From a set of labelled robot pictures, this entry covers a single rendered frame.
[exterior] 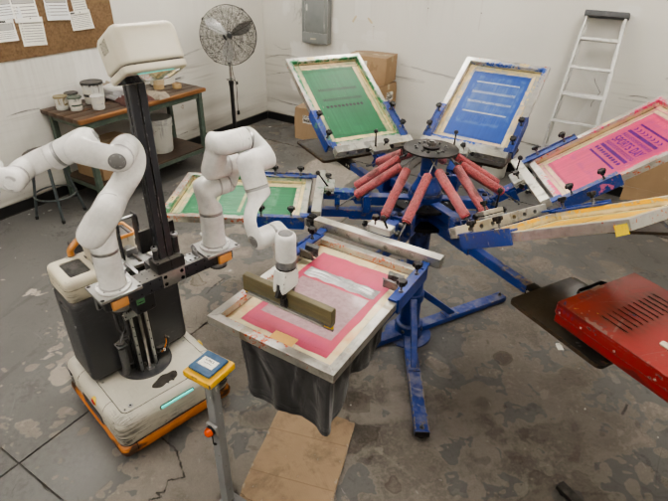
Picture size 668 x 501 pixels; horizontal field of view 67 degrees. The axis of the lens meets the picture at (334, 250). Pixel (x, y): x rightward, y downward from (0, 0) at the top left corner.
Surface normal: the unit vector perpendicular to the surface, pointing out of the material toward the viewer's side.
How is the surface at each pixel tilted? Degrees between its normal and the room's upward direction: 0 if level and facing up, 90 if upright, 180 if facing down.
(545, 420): 0
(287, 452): 1
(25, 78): 90
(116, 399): 0
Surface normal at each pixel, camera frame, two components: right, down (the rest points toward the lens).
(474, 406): 0.02, -0.85
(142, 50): 0.65, -0.04
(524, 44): -0.53, 0.43
